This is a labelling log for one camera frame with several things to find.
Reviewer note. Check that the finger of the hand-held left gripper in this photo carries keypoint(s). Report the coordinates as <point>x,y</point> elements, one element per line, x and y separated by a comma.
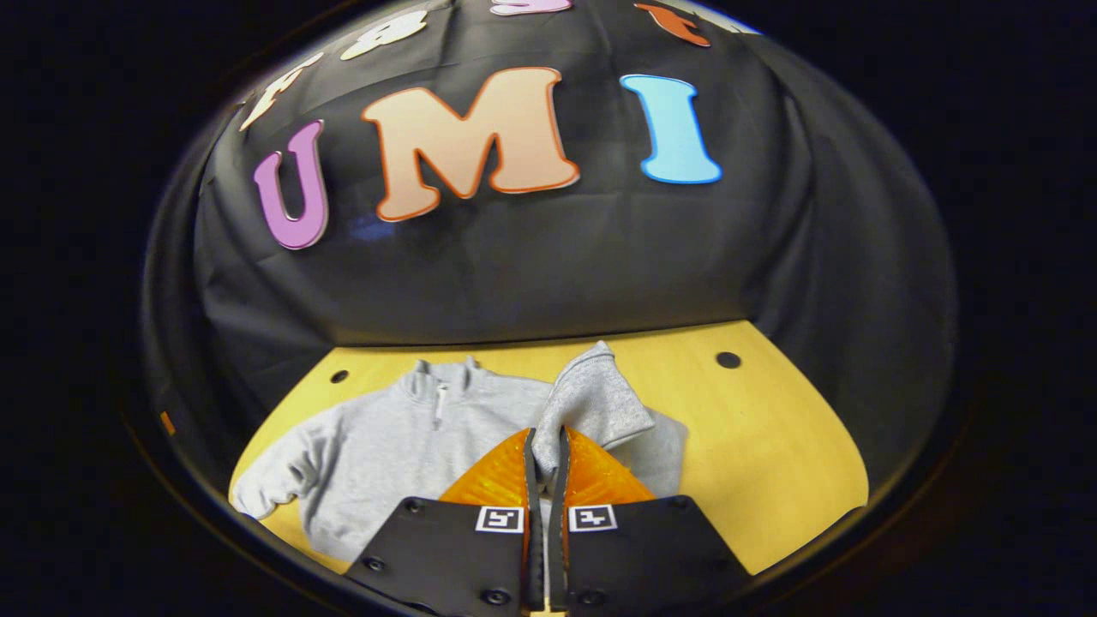
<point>167,422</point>

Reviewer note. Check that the grey zip-neck sweatshirt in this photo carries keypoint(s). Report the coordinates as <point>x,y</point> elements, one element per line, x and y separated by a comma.
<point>386,454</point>

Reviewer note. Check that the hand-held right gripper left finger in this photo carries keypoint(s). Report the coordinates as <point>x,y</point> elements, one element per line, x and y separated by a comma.
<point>534,557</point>

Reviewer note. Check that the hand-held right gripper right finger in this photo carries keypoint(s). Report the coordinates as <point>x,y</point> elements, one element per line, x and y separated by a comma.
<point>557,557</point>

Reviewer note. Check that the black backdrop cloth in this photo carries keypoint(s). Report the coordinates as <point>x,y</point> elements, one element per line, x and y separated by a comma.
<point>557,257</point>

